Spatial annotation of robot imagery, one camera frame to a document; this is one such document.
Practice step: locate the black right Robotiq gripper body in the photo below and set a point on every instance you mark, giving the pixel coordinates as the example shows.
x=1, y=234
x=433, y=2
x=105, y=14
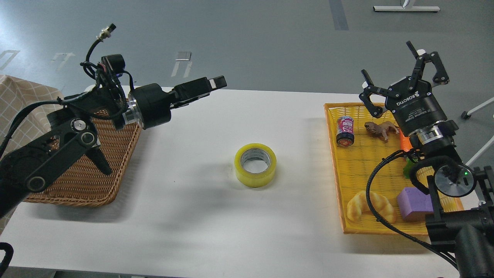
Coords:
x=414, y=110

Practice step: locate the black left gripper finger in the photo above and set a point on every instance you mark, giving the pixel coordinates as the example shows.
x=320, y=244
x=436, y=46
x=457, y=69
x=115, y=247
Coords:
x=184, y=94

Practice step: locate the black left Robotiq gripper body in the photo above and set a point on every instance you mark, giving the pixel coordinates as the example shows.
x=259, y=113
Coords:
x=151, y=106

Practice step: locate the yellow tape roll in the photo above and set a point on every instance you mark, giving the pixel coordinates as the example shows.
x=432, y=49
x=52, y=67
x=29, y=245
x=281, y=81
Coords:
x=255, y=165

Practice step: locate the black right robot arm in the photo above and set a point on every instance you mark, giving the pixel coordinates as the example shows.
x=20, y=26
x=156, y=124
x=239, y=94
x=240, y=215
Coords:
x=461, y=226

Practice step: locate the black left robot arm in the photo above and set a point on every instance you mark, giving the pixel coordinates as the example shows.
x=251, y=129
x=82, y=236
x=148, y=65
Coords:
x=36, y=166

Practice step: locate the orange toy carrot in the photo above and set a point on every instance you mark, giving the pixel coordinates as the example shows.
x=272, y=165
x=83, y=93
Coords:
x=410, y=160

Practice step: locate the brown toy animal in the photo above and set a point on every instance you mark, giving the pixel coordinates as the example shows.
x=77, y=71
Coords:
x=381, y=130

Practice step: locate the small pink drink can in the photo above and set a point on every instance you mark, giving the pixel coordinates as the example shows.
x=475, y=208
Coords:
x=345, y=131

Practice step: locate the yellow plastic basket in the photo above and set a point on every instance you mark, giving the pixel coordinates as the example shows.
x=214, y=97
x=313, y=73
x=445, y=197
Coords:
x=353, y=165

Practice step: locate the white stand base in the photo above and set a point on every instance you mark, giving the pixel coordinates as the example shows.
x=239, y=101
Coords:
x=406, y=6

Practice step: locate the purple foam block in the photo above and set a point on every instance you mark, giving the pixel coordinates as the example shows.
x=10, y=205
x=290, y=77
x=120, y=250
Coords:
x=414, y=204

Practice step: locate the brown wicker basket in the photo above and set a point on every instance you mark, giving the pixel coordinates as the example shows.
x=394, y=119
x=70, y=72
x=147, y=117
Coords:
x=83, y=184

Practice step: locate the toy croissant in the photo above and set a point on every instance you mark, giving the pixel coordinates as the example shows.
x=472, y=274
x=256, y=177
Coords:
x=359, y=205

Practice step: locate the beige checkered cloth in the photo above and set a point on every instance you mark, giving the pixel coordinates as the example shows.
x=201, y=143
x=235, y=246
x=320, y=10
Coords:
x=16, y=94

